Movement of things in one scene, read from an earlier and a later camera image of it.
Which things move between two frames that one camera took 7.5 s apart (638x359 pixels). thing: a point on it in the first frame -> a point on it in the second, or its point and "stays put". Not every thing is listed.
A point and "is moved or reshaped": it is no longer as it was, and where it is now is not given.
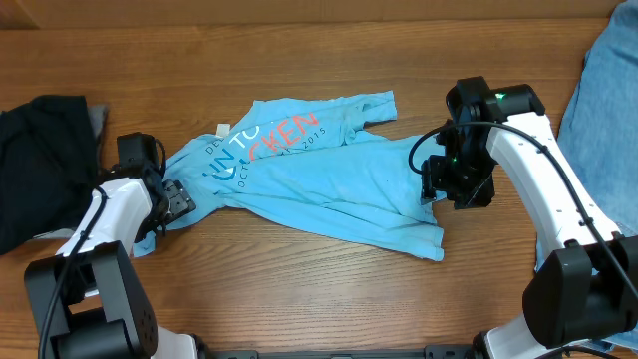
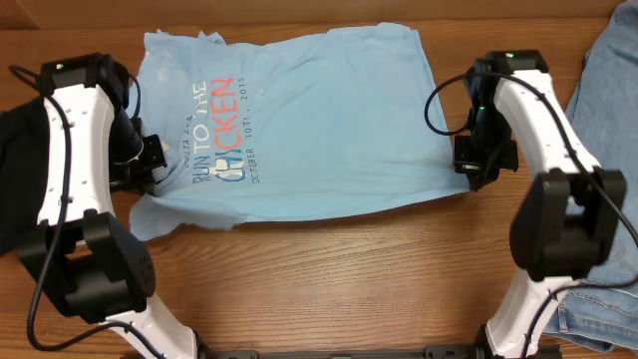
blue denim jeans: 599,132 stays put
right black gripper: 431,181 -> 478,163
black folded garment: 48,169 stays put
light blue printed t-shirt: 311,163 is moved or reshaped
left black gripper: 180,199 -> 143,180
